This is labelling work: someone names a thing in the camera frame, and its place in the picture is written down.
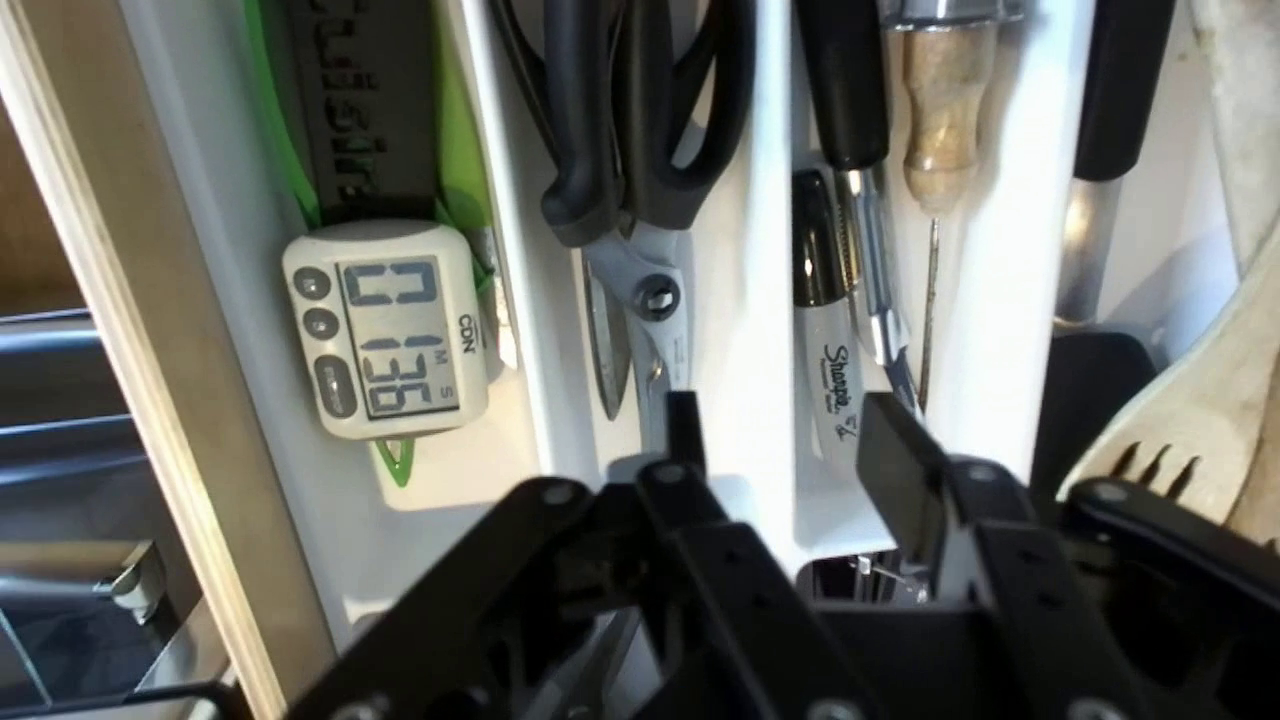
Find white digital kitchen timer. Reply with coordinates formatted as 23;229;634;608
275;214;495;443

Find wooden handled awl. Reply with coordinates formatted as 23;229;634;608
876;0;1033;412

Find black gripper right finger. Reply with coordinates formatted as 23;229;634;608
853;391;1280;720

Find wooden slotted spatula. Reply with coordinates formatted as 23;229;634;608
1056;231;1280;544

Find pale wooden spoon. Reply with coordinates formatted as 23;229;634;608
1184;0;1280;273

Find black Sharpie marker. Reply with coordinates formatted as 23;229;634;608
790;164;871;472

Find green and black tool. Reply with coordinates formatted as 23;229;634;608
237;0;500;502

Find black scissors with red marks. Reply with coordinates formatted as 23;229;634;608
537;0;758;452

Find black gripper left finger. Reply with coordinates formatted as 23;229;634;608
294;391;871;720

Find black handled paring knife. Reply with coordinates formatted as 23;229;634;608
1056;0;1179;325

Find wooden kitchen drawer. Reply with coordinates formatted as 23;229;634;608
0;0;335;720

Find open cutlery drawer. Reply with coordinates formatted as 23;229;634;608
113;0;1280;644

